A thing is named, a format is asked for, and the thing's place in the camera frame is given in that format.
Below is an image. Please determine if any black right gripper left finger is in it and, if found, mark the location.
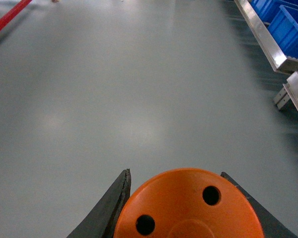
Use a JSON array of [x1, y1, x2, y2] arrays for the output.
[[68, 169, 131, 238]]

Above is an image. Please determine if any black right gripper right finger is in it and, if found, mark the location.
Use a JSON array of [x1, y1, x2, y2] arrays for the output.
[[221, 172, 298, 238]]

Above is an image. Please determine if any orange cylindrical cap 4680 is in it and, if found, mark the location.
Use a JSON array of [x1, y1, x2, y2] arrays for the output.
[[114, 168, 264, 238]]

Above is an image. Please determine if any steel shelf rack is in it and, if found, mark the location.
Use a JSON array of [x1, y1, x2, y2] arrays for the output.
[[235, 0, 298, 111]]

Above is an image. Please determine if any blue bin front centre right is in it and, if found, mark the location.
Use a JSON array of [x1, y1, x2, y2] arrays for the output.
[[268, 5, 298, 59]]

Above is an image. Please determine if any blue bin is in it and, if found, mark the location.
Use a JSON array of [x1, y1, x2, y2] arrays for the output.
[[268, 5, 298, 59], [251, 0, 298, 23]]

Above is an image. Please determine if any blue bin front centre left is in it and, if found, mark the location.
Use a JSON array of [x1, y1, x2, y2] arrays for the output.
[[251, 0, 298, 23]]

